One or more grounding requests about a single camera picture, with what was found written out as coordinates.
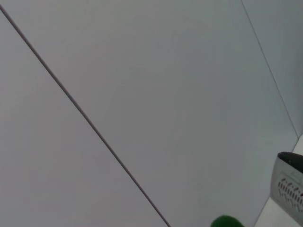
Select beige paper bag green handles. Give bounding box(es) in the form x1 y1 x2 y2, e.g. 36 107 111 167
211 215 245 227

